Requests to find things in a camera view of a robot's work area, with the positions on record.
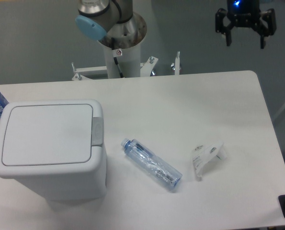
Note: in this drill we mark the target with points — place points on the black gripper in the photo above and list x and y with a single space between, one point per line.
246 14

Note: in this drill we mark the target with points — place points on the silver robot arm blue cap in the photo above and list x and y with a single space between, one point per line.
115 25

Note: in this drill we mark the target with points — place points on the white trash can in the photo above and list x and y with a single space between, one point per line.
71 181

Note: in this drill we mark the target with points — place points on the white trash can lid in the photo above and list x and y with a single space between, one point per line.
48 134

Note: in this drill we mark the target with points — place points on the crumpled white plastic wrapper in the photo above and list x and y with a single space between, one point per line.
206 153

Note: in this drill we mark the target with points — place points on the clear empty plastic bottle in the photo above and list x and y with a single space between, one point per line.
148 161

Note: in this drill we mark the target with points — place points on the grey lid push button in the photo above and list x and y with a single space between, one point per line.
97 131

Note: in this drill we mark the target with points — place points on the white pedestal base frame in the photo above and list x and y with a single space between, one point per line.
145 70

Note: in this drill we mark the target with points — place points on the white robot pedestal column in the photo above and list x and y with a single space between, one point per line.
128 62

